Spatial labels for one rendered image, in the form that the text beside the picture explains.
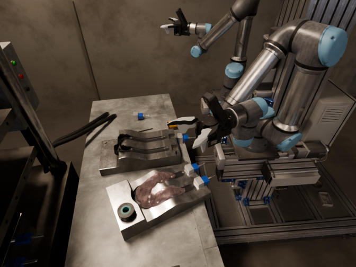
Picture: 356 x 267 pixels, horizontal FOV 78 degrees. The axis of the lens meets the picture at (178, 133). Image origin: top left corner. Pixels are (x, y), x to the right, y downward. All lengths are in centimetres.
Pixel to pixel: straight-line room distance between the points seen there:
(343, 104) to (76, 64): 287
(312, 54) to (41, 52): 301
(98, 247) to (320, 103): 137
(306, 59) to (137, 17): 229
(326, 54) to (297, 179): 71
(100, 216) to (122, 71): 224
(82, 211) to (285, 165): 114
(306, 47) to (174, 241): 98
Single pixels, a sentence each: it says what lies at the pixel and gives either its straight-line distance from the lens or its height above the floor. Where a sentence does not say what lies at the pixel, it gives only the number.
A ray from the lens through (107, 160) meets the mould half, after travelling 145.
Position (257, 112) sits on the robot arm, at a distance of 80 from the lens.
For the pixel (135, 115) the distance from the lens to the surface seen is 178.
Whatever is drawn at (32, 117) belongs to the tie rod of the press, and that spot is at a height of 122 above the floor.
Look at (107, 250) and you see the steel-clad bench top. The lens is 121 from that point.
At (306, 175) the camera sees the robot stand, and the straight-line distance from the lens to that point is 138.
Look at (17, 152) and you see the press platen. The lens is 146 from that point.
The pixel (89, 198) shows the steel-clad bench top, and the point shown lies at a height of 80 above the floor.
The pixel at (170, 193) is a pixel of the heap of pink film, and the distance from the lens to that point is 117.
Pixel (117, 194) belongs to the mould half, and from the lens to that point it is 121.
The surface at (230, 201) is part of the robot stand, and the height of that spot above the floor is 21.
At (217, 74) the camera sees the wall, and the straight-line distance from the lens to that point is 328.
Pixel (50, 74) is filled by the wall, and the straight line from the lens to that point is 346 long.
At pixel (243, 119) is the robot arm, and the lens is 76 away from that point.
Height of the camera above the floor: 189
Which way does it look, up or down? 41 degrees down
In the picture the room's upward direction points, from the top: straight up
